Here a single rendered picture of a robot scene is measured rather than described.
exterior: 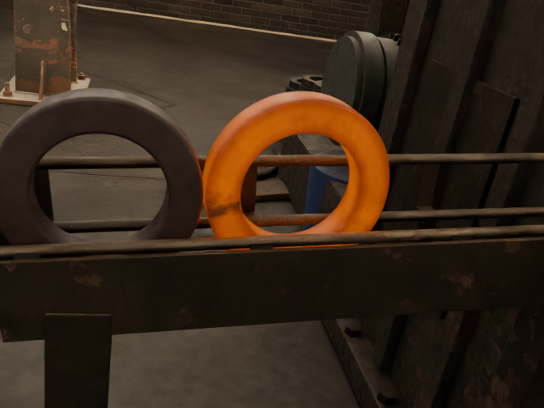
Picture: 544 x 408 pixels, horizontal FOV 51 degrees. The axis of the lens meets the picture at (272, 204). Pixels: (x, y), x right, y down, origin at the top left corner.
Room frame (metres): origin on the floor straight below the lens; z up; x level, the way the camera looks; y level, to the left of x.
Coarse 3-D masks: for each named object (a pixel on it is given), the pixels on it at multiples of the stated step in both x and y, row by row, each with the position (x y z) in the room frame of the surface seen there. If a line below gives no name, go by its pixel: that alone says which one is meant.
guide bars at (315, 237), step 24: (144, 240) 0.46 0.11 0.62; (168, 240) 0.46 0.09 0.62; (192, 240) 0.47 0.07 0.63; (216, 240) 0.47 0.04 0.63; (240, 240) 0.48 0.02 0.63; (264, 240) 0.48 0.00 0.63; (288, 240) 0.49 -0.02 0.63; (312, 240) 0.49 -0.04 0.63; (336, 240) 0.50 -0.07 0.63; (360, 240) 0.51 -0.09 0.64; (384, 240) 0.51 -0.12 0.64; (408, 240) 0.52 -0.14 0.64
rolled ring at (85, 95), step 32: (64, 96) 0.46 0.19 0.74; (96, 96) 0.46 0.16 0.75; (128, 96) 0.48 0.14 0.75; (32, 128) 0.44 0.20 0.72; (64, 128) 0.45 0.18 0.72; (96, 128) 0.46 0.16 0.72; (128, 128) 0.46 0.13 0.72; (160, 128) 0.47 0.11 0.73; (0, 160) 0.43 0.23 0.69; (32, 160) 0.44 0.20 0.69; (160, 160) 0.47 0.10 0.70; (192, 160) 0.48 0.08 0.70; (0, 192) 0.43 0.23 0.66; (32, 192) 0.46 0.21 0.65; (192, 192) 0.48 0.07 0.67; (0, 224) 0.43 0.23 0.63; (32, 224) 0.44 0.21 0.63; (160, 224) 0.48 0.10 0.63; (192, 224) 0.48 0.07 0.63
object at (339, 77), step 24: (336, 48) 2.00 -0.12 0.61; (360, 48) 1.85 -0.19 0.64; (384, 48) 1.87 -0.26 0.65; (336, 72) 1.96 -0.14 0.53; (360, 72) 1.78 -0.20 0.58; (384, 72) 1.81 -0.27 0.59; (336, 96) 1.91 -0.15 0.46; (360, 96) 1.76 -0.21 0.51; (384, 96) 1.78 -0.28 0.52; (288, 144) 2.19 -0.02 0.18; (312, 144) 2.03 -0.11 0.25; (336, 144) 1.88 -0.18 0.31; (288, 168) 2.13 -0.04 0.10; (336, 192) 1.62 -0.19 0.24
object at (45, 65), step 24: (24, 0) 2.75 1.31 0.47; (48, 0) 2.78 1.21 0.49; (72, 0) 3.08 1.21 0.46; (24, 24) 2.75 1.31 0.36; (48, 24) 2.78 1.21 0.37; (72, 24) 3.07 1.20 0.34; (24, 48) 2.75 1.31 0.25; (48, 48) 2.78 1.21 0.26; (72, 48) 3.07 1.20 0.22; (24, 72) 2.75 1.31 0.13; (48, 72) 2.78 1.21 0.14; (72, 72) 3.09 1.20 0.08; (0, 96) 2.62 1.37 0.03; (24, 96) 2.69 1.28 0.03; (48, 96) 2.76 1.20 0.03
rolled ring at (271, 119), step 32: (288, 96) 0.51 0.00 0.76; (320, 96) 0.52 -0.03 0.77; (224, 128) 0.51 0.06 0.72; (256, 128) 0.49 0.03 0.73; (288, 128) 0.50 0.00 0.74; (320, 128) 0.51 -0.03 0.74; (352, 128) 0.52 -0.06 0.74; (224, 160) 0.48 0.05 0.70; (352, 160) 0.53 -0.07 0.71; (384, 160) 0.53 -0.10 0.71; (224, 192) 0.48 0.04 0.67; (352, 192) 0.54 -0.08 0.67; (384, 192) 0.54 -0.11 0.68; (224, 224) 0.48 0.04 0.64; (320, 224) 0.54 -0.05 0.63; (352, 224) 0.53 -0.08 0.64
